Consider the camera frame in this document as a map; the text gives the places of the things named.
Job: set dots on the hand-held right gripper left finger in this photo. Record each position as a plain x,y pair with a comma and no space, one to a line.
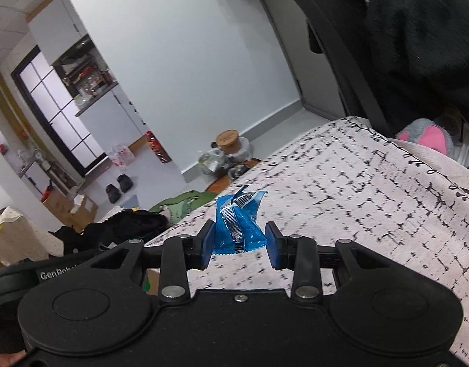
207,246

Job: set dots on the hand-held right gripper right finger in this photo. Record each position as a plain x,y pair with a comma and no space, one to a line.
273,246

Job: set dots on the blue snack packet silver stripe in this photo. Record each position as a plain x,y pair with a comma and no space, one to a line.
236,220

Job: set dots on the white dotted cloth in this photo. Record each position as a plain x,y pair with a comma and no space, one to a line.
16,237

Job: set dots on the green cloth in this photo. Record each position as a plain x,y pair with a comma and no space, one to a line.
181,203

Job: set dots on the small glass jar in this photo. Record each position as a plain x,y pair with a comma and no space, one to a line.
238,170

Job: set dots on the cardboard boxes on floor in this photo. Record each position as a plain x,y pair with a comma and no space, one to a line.
72,206

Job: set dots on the shiny glass jar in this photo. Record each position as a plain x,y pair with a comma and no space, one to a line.
210,162

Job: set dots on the black clothing pile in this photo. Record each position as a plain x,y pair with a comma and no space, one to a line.
116,230

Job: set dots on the black slipper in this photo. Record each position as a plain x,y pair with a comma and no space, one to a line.
113,194
125,182

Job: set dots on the printed blanket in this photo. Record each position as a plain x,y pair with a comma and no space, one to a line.
372,206

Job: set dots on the jar with cork lid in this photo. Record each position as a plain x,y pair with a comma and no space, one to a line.
230,141

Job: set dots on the red drink bottle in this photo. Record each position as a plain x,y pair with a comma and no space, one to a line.
157,147

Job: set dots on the pink printed plastic bag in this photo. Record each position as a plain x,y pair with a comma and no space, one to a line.
122,155

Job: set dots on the dark framed window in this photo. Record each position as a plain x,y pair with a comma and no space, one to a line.
58,114

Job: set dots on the pink and grey plush toy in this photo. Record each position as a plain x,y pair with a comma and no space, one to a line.
425,135

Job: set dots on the kitchen shelf with clutter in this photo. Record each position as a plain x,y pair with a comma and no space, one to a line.
85,80

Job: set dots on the black chair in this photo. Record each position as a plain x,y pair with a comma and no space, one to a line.
326,46

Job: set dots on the black coat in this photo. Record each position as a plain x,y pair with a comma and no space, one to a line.
429,38

